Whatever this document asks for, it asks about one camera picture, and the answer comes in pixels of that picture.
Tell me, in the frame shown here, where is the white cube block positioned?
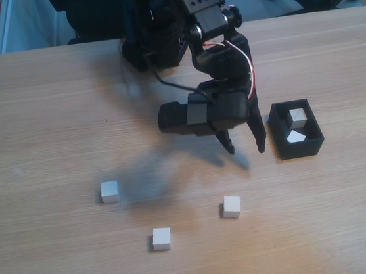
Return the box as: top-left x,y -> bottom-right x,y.
150,226 -> 173,252
99,179 -> 122,205
285,129 -> 307,145
285,106 -> 308,129
221,194 -> 243,220

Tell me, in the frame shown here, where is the black open box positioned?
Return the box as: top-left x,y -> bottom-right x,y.
266,97 -> 327,162

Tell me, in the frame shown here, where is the pale leaning board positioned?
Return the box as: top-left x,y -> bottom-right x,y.
0,0 -> 61,55

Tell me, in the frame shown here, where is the white and red servo cable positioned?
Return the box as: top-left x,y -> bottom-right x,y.
201,36 -> 259,105

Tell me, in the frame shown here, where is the black oval camera box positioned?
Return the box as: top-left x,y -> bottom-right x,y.
154,86 -> 252,143

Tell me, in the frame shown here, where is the black camera cable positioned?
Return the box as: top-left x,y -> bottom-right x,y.
143,44 -> 215,112

